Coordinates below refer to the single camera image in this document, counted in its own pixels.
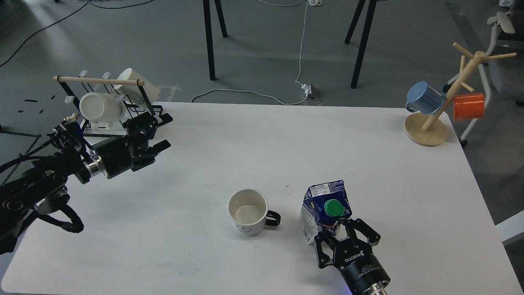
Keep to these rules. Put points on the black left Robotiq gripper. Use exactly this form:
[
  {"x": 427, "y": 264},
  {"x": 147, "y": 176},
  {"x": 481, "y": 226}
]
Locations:
[{"x": 132, "y": 152}]

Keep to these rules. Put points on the white office chair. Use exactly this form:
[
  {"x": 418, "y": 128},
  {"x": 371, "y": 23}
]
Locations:
[{"x": 506, "y": 37}]

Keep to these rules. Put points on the wooden mug tree stand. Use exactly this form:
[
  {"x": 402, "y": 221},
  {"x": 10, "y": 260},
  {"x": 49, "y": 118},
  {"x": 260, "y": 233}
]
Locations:
[{"x": 428, "y": 130}]

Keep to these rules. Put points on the orange mug on tree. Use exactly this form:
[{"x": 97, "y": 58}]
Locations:
[{"x": 469, "y": 106}]

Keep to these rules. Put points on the black wire dish rack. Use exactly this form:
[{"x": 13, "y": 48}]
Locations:
[{"x": 137, "y": 93}]

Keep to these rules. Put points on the white smiley face mug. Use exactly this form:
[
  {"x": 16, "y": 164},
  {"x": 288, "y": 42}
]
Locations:
[{"x": 249, "y": 212}]

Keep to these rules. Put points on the white mug lying in rack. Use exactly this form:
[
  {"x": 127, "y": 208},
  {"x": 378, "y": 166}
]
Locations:
[{"x": 102, "y": 107}]

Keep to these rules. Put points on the blue white milk carton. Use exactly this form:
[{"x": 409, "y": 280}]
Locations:
[{"x": 324, "y": 207}]

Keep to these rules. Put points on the blue mug on tree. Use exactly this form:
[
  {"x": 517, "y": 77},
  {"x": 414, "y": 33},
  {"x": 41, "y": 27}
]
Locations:
[{"x": 424, "y": 98}]

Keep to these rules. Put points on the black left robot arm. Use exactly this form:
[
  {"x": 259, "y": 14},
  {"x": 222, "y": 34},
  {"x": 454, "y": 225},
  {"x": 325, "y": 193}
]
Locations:
[{"x": 41, "y": 192}]

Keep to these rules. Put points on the white power adapter plug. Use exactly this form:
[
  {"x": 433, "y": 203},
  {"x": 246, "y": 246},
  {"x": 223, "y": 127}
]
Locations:
[{"x": 310, "y": 91}]

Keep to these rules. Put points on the black table leg right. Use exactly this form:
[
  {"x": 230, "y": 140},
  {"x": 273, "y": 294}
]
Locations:
[{"x": 364, "y": 36}]

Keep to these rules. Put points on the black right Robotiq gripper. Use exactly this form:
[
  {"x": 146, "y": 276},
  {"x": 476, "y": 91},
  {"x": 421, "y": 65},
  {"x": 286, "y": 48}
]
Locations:
[{"x": 354, "y": 258}]

